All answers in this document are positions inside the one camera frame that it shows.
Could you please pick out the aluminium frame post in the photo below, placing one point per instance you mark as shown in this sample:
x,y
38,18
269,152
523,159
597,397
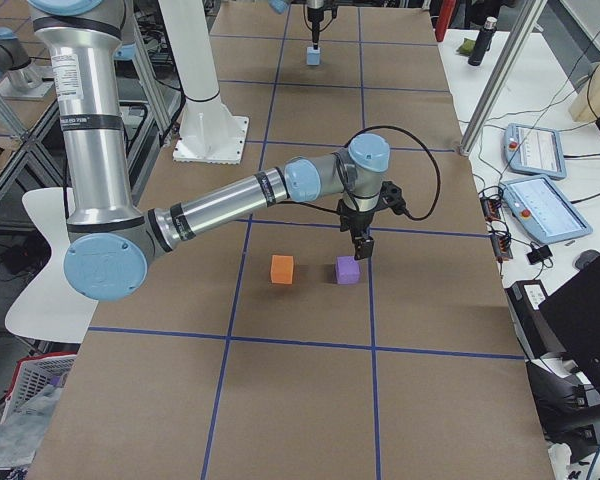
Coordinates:
x,y
512,49

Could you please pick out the black water bottle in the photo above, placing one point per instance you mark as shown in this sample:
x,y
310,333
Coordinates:
x,y
483,41

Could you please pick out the orange foam block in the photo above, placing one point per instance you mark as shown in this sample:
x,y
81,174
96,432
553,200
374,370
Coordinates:
x,y
282,269

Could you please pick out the near teach pendant tablet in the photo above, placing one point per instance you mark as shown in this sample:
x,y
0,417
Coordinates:
x,y
543,210

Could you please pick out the light blue foam block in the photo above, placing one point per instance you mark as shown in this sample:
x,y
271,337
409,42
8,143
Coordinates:
x,y
313,56

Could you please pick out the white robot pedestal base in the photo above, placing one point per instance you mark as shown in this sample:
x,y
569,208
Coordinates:
x,y
208,132

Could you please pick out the white laundry basket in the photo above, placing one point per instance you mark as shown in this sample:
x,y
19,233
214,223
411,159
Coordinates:
x,y
32,374

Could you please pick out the green cloth pouch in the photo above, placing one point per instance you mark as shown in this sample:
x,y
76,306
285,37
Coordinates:
x,y
467,47

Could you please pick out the teach pendant tablet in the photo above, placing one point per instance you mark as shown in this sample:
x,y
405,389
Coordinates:
x,y
543,210
534,150

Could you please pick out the black computer mouse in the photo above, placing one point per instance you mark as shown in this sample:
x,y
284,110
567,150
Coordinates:
x,y
586,258

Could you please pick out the purple foam block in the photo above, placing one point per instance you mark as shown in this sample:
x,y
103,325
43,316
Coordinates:
x,y
347,270

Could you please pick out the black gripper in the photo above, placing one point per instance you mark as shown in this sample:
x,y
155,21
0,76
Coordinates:
x,y
356,221
315,20

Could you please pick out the white chair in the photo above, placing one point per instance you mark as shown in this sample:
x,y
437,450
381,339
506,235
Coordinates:
x,y
49,309

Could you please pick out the far teach pendant tablet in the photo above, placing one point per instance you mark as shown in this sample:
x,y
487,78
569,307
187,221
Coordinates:
x,y
534,150

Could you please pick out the red bottle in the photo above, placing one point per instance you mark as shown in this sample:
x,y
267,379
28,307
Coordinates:
x,y
444,18

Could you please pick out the black laptop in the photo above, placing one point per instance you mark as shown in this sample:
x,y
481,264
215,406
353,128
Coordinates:
x,y
573,314

